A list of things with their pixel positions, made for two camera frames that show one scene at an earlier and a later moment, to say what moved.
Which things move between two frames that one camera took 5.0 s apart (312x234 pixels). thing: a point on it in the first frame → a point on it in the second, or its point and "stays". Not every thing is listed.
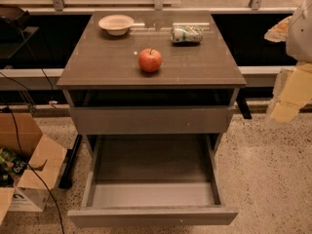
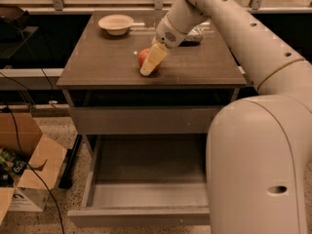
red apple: [149, 59] stays
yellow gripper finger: [296, 94] → [166, 35]
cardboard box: [21, 133] stays
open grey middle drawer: [150, 179] stays
